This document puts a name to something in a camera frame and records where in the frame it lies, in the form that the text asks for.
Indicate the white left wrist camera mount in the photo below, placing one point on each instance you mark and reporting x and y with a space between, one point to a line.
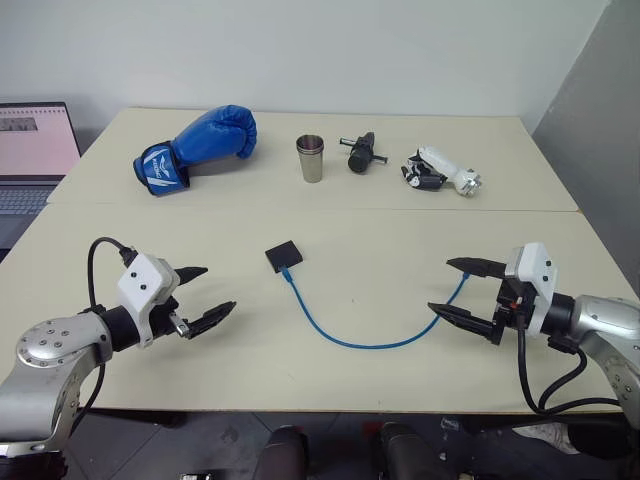
142 282

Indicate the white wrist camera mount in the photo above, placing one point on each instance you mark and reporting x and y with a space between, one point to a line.
537 280
142 282

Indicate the small black adapter box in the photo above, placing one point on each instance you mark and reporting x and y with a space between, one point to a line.
284 256

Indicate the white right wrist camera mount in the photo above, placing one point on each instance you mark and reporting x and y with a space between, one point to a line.
537 280

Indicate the black spare gripper unit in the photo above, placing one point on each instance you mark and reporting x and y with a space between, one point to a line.
361 155

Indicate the stainless steel cup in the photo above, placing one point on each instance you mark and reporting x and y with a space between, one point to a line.
310 140
301 148
312 167

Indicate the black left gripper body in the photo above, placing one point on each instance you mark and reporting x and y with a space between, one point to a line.
170 320

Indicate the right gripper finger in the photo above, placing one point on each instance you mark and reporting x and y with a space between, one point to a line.
475 266
462 318

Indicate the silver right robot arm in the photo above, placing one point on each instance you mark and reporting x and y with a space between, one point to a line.
600 320

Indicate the blue boxing glove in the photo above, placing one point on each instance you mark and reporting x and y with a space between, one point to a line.
210 137

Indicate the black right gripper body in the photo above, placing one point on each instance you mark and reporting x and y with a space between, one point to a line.
512 310

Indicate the grey laptop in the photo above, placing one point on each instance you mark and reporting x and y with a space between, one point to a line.
30 145

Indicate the white robotic hand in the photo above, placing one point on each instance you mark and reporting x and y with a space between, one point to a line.
442 162

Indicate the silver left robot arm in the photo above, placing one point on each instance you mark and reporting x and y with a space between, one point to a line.
50 345

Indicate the dark rounded shape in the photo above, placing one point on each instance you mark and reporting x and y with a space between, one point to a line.
282 452
407 452

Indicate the white crumpled object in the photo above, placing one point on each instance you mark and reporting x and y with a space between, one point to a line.
545 435

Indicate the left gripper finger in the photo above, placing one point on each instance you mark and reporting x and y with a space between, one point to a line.
192 274
212 316

